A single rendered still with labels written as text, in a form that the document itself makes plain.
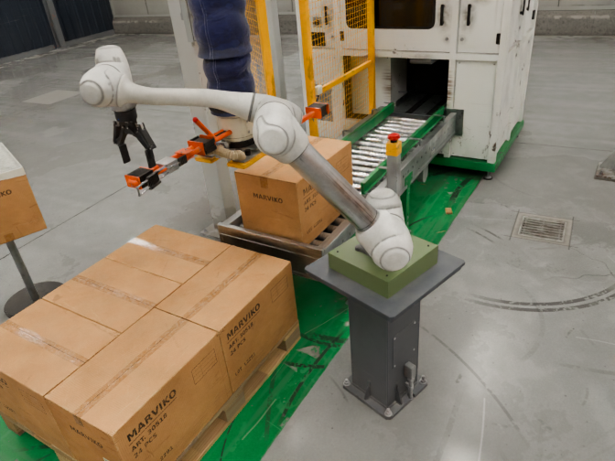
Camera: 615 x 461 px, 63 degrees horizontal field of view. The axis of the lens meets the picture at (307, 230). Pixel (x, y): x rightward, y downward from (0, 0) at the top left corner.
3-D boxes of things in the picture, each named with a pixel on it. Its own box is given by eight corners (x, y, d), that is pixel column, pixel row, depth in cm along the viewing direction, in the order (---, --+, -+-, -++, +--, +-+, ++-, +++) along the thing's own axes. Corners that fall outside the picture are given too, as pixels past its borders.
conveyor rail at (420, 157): (449, 133, 439) (450, 112, 429) (455, 134, 436) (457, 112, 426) (318, 277, 273) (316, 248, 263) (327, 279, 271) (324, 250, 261)
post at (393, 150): (390, 284, 328) (390, 138, 277) (400, 286, 325) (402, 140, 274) (385, 290, 324) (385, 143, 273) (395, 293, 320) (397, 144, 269)
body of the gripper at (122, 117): (140, 106, 178) (146, 131, 183) (124, 104, 182) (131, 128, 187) (124, 112, 173) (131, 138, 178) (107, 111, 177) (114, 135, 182)
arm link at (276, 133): (415, 230, 198) (427, 262, 179) (383, 254, 204) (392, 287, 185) (277, 88, 168) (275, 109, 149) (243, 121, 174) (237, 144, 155)
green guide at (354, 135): (383, 110, 460) (383, 101, 456) (393, 111, 455) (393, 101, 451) (289, 181, 346) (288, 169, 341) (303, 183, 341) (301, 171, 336)
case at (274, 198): (299, 191, 333) (294, 133, 313) (353, 201, 314) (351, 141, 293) (244, 234, 290) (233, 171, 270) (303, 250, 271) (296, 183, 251)
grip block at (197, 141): (200, 146, 223) (199, 134, 220) (218, 149, 219) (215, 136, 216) (188, 153, 217) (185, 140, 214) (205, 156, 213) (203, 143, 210)
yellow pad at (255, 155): (269, 140, 251) (267, 130, 249) (285, 142, 246) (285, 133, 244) (226, 166, 227) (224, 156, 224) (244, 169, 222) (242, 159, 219)
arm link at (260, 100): (256, 85, 180) (253, 96, 168) (306, 97, 182) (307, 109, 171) (250, 119, 186) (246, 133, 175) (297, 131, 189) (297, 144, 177)
